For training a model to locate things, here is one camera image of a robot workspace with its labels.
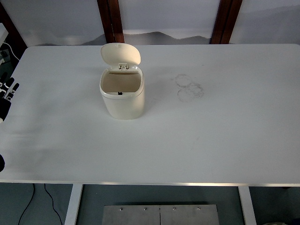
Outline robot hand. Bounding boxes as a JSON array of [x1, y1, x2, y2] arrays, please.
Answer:
[[0, 72, 20, 123]]

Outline cream lidded trash bin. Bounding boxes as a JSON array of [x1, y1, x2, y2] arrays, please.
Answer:
[[99, 42, 145, 120]]

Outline mountain painting screen panel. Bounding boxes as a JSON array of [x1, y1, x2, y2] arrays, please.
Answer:
[[230, 0, 300, 45], [116, 0, 221, 45], [0, 0, 109, 46]]

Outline white table leg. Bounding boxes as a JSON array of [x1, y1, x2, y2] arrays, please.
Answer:
[[237, 186, 257, 225], [64, 184, 84, 225]]

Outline grey metal plate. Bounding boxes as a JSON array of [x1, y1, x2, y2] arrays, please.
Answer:
[[101, 204, 220, 225]]

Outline white background cable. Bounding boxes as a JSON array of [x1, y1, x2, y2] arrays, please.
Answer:
[[1, 41, 20, 61]]

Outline brown wooden screen post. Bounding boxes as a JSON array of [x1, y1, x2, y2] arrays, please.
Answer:
[[0, 2, 28, 50], [210, 0, 233, 45], [97, 0, 115, 45], [220, 0, 243, 45], [107, 0, 125, 45]]

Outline black floor cable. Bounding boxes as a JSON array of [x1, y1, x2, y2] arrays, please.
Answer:
[[18, 183, 36, 225], [44, 183, 64, 225]]

